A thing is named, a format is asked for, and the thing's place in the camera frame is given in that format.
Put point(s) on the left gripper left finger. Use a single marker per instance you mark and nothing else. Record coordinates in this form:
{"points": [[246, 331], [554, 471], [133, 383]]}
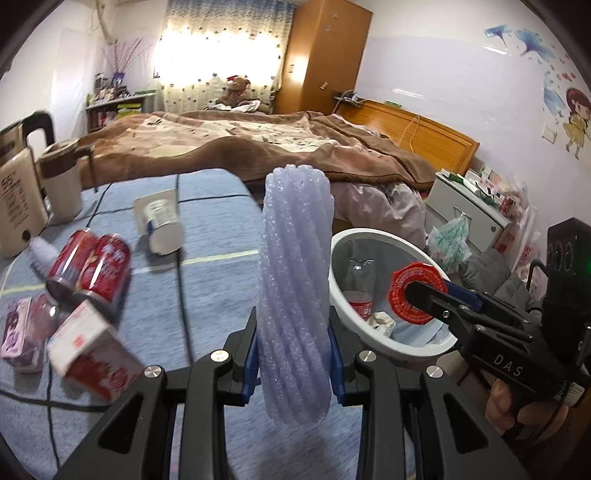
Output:
{"points": [[171, 420]]}

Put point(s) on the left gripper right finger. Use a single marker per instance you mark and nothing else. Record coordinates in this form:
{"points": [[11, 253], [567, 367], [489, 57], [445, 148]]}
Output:
{"points": [[414, 418]]}

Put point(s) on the red white milk carton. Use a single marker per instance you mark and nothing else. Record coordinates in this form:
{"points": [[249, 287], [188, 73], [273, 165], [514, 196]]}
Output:
{"points": [[86, 350]]}

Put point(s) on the clear cup with red lid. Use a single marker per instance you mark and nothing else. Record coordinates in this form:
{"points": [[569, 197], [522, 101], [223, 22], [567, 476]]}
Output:
{"points": [[411, 289]]}

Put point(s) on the purple foam net sleeve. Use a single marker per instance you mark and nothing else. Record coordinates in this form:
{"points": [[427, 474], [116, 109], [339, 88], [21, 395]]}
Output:
{"points": [[292, 305]]}

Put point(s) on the Coca-Cola plastic bottle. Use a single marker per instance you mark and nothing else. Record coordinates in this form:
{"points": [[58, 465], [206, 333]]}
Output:
{"points": [[359, 284]]}

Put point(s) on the white trash bin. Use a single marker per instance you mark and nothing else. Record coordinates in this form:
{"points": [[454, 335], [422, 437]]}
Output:
{"points": [[410, 345]]}

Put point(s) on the person's right hand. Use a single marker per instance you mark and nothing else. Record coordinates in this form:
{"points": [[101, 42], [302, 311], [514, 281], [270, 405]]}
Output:
{"points": [[501, 413]]}

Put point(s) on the purple drink carton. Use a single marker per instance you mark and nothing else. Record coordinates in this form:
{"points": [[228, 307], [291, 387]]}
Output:
{"points": [[21, 347]]}

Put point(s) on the white bedside cabinet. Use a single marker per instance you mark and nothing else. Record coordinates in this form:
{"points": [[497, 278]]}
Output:
{"points": [[448, 200]]}

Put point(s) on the red milk can cartoon face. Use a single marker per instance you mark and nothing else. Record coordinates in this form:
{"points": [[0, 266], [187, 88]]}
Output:
{"points": [[105, 274]]}

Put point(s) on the red milk can plain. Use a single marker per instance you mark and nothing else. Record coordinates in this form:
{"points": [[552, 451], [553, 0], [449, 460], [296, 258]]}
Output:
{"points": [[66, 269]]}

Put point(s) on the wooden bed headboard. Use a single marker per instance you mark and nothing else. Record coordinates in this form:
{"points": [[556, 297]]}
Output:
{"points": [[439, 144]]}

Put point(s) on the white yogurt bottle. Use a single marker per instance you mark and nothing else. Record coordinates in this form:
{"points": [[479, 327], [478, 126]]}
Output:
{"points": [[157, 219]]}

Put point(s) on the cream electric kettle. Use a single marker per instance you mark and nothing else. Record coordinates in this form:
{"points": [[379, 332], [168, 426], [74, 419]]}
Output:
{"points": [[23, 211]]}

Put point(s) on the cream brown lidded mug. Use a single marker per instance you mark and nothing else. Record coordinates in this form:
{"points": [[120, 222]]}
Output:
{"points": [[60, 178]]}

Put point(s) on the brown bed blanket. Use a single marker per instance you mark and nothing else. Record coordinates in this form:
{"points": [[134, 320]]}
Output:
{"points": [[250, 146]]}

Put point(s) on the cluttered shelf desk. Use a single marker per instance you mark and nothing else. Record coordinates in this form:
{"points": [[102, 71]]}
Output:
{"points": [[112, 100]]}

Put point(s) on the brown teddy bear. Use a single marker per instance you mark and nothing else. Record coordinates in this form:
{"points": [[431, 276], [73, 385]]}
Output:
{"points": [[237, 96]]}

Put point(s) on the wooden wardrobe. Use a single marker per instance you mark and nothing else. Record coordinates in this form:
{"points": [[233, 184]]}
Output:
{"points": [[323, 56]]}

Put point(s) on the patterned window curtain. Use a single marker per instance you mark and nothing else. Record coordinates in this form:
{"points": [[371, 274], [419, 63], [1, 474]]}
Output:
{"points": [[205, 42]]}

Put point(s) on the cartoon girl wall sticker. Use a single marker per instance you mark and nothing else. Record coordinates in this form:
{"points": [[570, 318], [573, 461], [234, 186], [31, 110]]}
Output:
{"points": [[577, 126]]}

